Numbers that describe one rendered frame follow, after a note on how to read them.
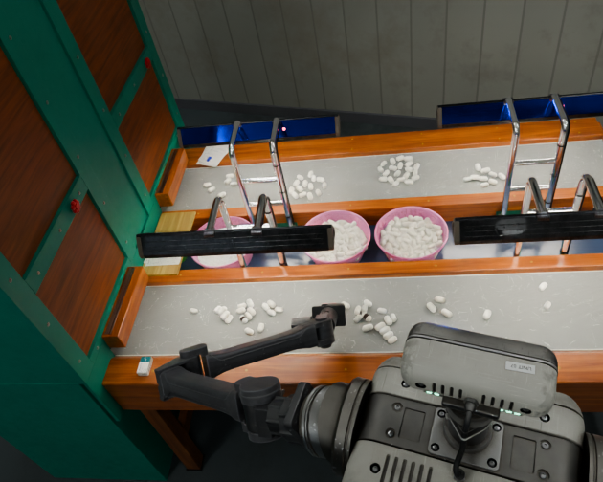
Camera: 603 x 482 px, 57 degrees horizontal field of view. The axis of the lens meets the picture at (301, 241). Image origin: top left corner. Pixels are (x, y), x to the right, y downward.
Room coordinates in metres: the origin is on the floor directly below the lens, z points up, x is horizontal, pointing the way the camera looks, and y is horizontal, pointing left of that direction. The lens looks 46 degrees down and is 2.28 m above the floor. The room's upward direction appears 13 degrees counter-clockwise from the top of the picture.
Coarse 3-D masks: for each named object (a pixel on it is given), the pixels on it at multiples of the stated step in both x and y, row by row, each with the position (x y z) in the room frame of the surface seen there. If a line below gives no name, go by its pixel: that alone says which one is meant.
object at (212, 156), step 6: (204, 150) 2.15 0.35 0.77; (210, 150) 2.14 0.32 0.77; (216, 150) 2.13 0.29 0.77; (222, 150) 2.12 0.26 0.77; (204, 156) 2.10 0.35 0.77; (210, 156) 2.09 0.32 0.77; (216, 156) 2.08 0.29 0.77; (222, 156) 2.07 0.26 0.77; (198, 162) 2.07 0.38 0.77; (204, 162) 2.06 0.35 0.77; (210, 162) 2.05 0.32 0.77; (216, 162) 2.04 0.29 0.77
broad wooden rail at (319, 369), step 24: (120, 360) 1.10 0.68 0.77; (168, 360) 1.05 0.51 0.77; (264, 360) 0.97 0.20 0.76; (288, 360) 0.95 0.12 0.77; (312, 360) 0.93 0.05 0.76; (336, 360) 0.91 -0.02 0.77; (360, 360) 0.89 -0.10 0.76; (384, 360) 0.88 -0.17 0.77; (576, 360) 0.74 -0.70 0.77; (600, 360) 0.72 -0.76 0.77; (120, 384) 1.00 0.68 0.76; (144, 384) 0.98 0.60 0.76; (288, 384) 0.87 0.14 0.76; (312, 384) 0.85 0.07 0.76; (576, 384) 0.67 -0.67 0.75; (600, 384) 0.65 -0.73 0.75; (144, 408) 1.00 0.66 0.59; (168, 408) 0.98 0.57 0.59; (192, 408) 0.96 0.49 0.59; (600, 408) 0.65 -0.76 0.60
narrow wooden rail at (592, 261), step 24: (336, 264) 1.29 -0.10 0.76; (360, 264) 1.27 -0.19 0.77; (384, 264) 1.24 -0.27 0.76; (408, 264) 1.22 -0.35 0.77; (432, 264) 1.20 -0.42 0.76; (456, 264) 1.17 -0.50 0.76; (480, 264) 1.15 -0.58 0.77; (504, 264) 1.13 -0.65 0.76; (528, 264) 1.11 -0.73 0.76; (552, 264) 1.08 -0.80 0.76; (576, 264) 1.06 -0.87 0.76; (600, 264) 1.04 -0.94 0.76
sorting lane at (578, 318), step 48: (192, 288) 1.36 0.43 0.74; (240, 288) 1.31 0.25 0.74; (288, 288) 1.26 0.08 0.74; (336, 288) 1.21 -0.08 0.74; (384, 288) 1.16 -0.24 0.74; (432, 288) 1.12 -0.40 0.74; (480, 288) 1.07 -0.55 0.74; (528, 288) 1.03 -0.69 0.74; (576, 288) 0.99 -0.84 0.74; (144, 336) 1.19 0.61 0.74; (192, 336) 1.14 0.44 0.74; (240, 336) 1.10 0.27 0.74; (336, 336) 1.01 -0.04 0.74; (528, 336) 0.86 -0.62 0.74; (576, 336) 0.82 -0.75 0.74
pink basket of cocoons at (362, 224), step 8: (320, 216) 1.55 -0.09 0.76; (328, 216) 1.56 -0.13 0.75; (336, 216) 1.55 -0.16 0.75; (344, 216) 1.54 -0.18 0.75; (352, 216) 1.52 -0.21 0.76; (360, 216) 1.50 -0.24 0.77; (312, 224) 1.53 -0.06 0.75; (320, 224) 1.54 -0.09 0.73; (360, 224) 1.48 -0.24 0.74; (368, 232) 1.41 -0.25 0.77; (368, 240) 1.37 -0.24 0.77; (312, 256) 1.35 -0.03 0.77; (352, 256) 1.31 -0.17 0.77; (320, 264) 1.35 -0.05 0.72
